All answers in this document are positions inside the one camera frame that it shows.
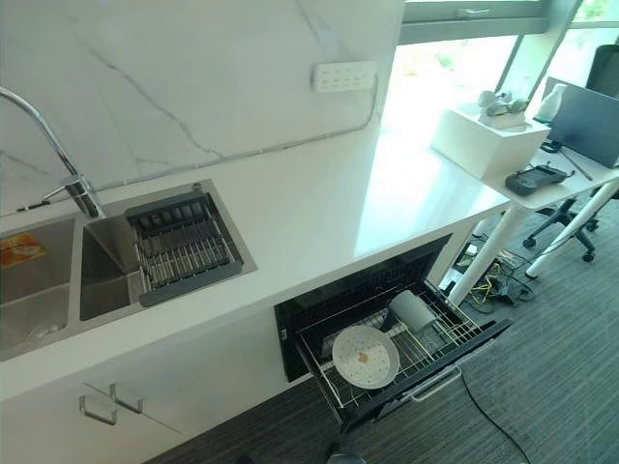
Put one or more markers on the dark round robot part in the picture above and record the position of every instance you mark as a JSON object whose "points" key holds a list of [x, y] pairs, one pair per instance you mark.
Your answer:
{"points": [[344, 456]]}

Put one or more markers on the black handheld controller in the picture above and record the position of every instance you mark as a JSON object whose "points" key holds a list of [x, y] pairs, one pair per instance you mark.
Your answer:
{"points": [[536, 177]]}

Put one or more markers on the chrome kitchen faucet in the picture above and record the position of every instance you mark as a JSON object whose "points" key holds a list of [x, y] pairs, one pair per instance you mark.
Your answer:
{"points": [[62, 159]]}

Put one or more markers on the white floor power adapter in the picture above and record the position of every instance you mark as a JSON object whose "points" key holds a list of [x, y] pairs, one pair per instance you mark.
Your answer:
{"points": [[471, 251]]}

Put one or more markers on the white speckled plate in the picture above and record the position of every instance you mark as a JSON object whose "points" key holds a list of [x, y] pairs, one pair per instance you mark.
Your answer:
{"points": [[365, 356]]}

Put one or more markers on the black dishwasher drawer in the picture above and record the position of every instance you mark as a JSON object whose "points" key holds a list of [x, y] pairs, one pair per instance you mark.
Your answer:
{"points": [[387, 328]]}

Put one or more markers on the dark sink drain rack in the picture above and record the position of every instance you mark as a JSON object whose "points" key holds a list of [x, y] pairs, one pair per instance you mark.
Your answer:
{"points": [[186, 246]]}

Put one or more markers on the white desk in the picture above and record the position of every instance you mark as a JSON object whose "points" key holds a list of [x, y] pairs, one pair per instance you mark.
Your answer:
{"points": [[546, 193]]}

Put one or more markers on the white wall power strip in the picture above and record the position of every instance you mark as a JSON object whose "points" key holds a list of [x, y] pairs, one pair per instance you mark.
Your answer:
{"points": [[344, 76]]}

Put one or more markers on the grey window frame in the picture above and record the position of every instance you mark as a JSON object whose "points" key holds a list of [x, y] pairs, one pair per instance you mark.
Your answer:
{"points": [[483, 19]]}

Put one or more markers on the grey figurine ornament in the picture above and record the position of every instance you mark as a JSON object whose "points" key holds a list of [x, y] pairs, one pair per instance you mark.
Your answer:
{"points": [[503, 110]]}

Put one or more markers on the white kitchen cabinet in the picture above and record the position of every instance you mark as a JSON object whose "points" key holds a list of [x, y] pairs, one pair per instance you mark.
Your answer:
{"points": [[145, 386]]}

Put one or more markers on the white box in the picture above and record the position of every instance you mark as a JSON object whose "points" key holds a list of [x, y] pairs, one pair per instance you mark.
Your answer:
{"points": [[488, 140]]}

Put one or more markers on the grey laptop monitor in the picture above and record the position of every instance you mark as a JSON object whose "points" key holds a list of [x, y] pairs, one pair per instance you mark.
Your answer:
{"points": [[587, 123]]}

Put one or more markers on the black office chair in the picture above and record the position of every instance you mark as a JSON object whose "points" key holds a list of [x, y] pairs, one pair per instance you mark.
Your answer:
{"points": [[566, 217]]}

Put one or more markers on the stainless steel double sink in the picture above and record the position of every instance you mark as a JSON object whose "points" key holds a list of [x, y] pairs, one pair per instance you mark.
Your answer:
{"points": [[58, 290]]}

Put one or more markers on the grey cup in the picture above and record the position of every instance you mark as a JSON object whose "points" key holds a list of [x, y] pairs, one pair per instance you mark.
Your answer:
{"points": [[411, 310]]}

